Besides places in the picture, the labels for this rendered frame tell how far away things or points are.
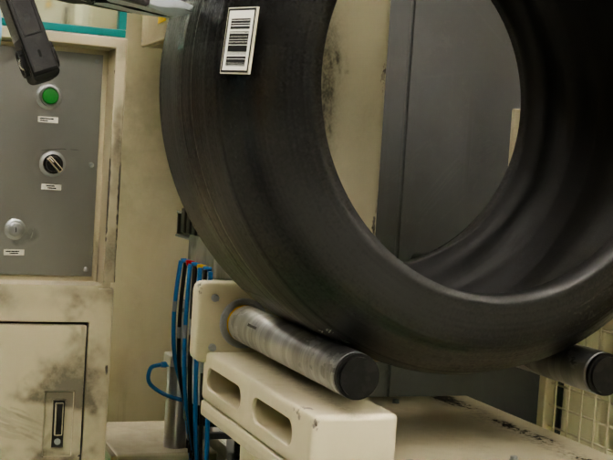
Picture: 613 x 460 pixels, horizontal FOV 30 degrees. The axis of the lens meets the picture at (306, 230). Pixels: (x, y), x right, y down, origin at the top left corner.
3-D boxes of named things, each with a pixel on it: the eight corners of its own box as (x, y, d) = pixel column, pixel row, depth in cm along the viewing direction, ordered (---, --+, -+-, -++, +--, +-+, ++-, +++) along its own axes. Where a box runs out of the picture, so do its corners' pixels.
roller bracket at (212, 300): (188, 359, 140) (192, 278, 139) (472, 358, 154) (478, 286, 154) (195, 363, 137) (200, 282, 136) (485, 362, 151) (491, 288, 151)
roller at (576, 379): (424, 332, 149) (440, 301, 149) (451, 347, 150) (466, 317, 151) (582, 385, 116) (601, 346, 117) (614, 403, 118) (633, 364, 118)
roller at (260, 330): (218, 331, 138) (234, 297, 139) (249, 347, 140) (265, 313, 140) (328, 389, 106) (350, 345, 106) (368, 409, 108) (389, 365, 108)
